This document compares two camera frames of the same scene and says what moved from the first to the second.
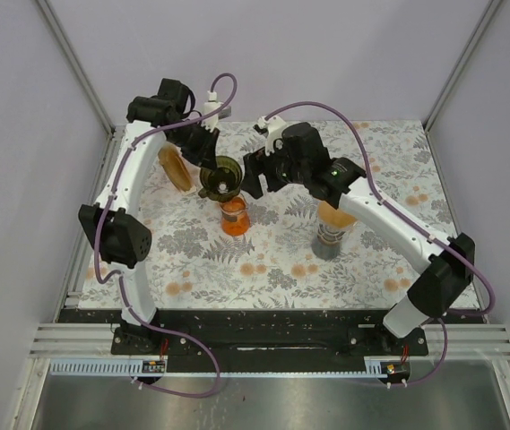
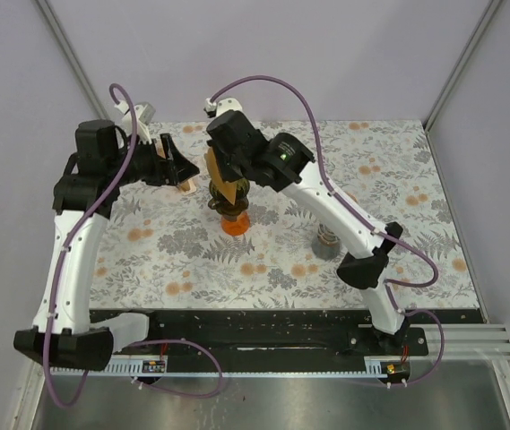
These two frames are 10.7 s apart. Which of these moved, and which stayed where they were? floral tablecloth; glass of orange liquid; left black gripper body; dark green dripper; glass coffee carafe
Moved: dark green dripper; left black gripper body
Stayed: glass coffee carafe; glass of orange liquid; floral tablecloth
